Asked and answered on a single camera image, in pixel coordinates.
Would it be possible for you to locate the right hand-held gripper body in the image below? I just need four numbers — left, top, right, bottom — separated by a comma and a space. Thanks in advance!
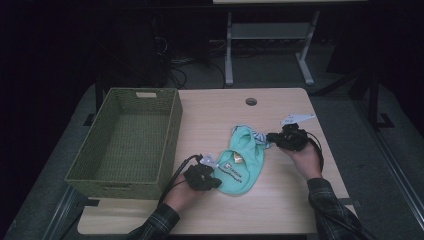
275, 112, 317, 152

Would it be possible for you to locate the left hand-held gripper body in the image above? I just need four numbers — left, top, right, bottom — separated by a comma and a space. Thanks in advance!
183, 152, 223, 192

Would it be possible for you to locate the mint green small shirt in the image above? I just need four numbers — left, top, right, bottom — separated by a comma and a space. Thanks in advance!
213, 124, 274, 196

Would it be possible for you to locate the green woven basket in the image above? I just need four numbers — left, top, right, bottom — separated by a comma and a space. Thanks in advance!
64, 87, 184, 201

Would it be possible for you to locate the person's right hand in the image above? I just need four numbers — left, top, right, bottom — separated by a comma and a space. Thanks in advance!
280, 141, 324, 182

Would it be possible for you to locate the person's left hand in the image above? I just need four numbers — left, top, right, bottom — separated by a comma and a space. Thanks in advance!
162, 181, 205, 214

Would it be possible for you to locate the black metal stand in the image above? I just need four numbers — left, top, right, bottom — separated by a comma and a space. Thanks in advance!
309, 64, 396, 131

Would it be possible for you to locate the white metal stand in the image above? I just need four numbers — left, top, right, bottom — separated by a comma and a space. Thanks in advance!
223, 9, 321, 87

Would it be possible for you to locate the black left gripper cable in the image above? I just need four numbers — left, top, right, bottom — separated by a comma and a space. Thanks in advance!
157, 153, 204, 205

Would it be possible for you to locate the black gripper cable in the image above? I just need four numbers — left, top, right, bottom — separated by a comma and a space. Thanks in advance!
157, 153, 204, 205
305, 131, 325, 173

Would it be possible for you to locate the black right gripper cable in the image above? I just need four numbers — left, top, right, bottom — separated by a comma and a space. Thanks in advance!
305, 131, 325, 173

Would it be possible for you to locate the aluminium floor rail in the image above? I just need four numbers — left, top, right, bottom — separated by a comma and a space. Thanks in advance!
42, 184, 86, 240
353, 99, 424, 231

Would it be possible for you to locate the tangle of floor cables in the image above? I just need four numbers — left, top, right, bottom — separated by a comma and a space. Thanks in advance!
151, 33, 228, 90

